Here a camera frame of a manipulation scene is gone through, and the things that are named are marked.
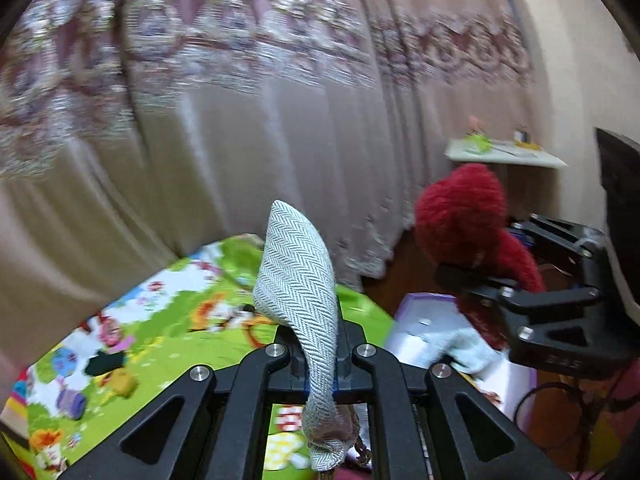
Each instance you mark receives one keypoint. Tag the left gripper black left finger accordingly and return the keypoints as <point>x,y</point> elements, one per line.
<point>208,424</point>

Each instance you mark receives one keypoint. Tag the yellow sponge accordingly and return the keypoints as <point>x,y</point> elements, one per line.
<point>122,382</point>

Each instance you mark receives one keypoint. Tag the red knitted hat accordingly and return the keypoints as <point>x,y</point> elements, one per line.
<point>460,224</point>

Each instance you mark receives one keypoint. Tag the purple white storage box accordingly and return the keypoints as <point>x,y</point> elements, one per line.
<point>429,329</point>

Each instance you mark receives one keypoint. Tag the dark green cloth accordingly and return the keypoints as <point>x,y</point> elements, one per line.
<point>104,363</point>

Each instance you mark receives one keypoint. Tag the purple knitted sock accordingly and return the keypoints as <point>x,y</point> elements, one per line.
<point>71,403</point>

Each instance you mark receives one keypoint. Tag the white wall shelf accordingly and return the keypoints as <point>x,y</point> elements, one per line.
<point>500,153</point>

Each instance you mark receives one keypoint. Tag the beige pink curtain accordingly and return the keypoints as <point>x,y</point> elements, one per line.
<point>135,131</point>

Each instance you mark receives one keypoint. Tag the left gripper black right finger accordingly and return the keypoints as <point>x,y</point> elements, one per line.
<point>430,424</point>

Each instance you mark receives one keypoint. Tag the grey herringbone drawstring pouch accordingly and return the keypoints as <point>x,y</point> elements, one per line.
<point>296,288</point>

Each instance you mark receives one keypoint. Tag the light blue towel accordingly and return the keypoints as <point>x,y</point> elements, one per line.
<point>469,351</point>

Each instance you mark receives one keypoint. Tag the cartoon print green cloth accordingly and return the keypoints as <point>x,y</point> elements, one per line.
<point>199,310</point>

